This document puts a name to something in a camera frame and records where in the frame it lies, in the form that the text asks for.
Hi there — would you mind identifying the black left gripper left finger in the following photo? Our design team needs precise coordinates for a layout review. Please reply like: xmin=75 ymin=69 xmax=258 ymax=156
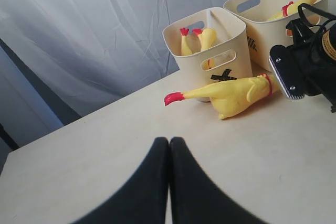
xmin=74 ymin=137 xmax=170 ymax=223

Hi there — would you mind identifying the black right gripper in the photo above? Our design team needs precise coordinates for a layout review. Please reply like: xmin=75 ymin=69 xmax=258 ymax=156
xmin=269 ymin=19 xmax=335 ymax=100

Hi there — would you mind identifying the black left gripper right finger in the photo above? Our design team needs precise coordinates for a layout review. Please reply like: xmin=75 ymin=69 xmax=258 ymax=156
xmin=170 ymin=136 xmax=268 ymax=223

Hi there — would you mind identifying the headless rubber chicken body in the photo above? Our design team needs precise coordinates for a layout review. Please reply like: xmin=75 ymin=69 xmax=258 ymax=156
xmin=180 ymin=27 xmax=217 ymax=56

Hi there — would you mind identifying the rubber chicken head with tube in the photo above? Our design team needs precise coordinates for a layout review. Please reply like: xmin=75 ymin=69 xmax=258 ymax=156
xmin=206 ymin=9 xmax=213 ymax=28

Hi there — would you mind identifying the cream bin marked X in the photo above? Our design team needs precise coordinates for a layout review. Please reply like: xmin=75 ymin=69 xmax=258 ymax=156
xmin=162 ymin=7 xmax=253 ymax=90

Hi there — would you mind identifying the cream bin marked O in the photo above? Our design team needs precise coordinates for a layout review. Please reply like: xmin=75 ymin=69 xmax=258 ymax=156
xmin=223 ymin=0 xmax=330 ymax=72

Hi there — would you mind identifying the grey backdrop curtain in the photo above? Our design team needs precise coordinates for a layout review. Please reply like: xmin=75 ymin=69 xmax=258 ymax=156
xmin=1 ymin=0 xmax=227 ymax=145

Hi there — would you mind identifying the black cable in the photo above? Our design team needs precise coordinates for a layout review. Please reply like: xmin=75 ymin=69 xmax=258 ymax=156
xmin=297 ymin=3 xmax=336 ymax=49

